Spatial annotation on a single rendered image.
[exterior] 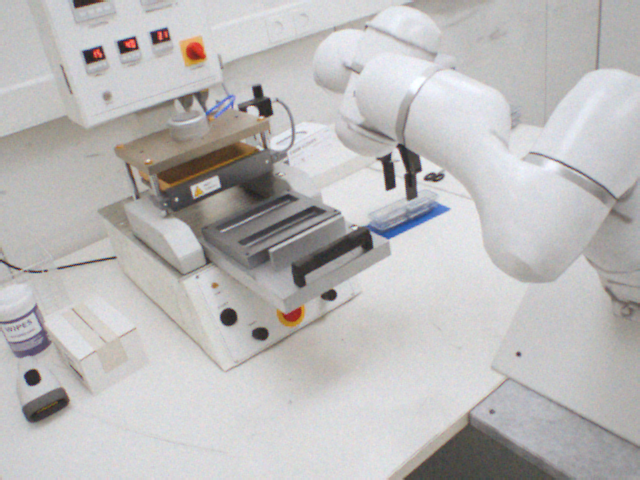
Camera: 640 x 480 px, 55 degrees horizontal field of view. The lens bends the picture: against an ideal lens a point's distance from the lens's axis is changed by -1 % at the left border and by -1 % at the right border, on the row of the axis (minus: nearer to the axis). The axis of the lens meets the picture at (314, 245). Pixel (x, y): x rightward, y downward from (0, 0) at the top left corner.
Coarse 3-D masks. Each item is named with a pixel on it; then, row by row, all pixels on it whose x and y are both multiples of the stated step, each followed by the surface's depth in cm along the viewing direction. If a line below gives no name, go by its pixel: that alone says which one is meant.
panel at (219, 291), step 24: (216, 264) 115; (216, 288) 115; (240, 288) 117; (336, 288) 127; (216, 312) 115; (240, 312) 117; (264, 312) 119; (312, 312) 124; (240, 336) 116; (240, 360) 116
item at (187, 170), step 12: (240, 144) 130; (204, 156) 127; (216, 156) 126; (228, 156) 125; (240, 156) 124; (180, 168) 124; (192, 168) 123; (204, 168) 122; (216, 168) 122; (144, 180) 130; (168, 180) 119; (180, 180) 118
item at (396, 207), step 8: (424, 192) 156; (432, 192) 156; (400, 200) 155; (416, 200) 153; (424, 200) 153; (384, 208) 152; (392, 208) 152; (400, 208) 151; (376, 216) 149; (384, 216) 149
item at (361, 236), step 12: (360, 228) 100; (336, 240) 98; (348, 240) 98; (360, 240) 99; (312, 252) 96; (324, 252) 96; (336, 252) 97; (300, 264) 94; (312, 264) 95; (324, 264) 97; (300, 276) 94
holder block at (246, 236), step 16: (288, 192) 121; (256, 208) 117; (272, 208) 119; (288, 208) 115; (304, 208) 113; (320, 208) 113; (336, 208) 111; (224, 224) 114; (240, 224) 115; (256, 224) 111; (272, 224) 110; (288, 224) 112; (304, 224) 108; (208, 240) 113; (224, 240) 108; (240, 240) 107; (256, 240) 109; (272, 240) 105; (240, 256) 103; (256, 256) 102
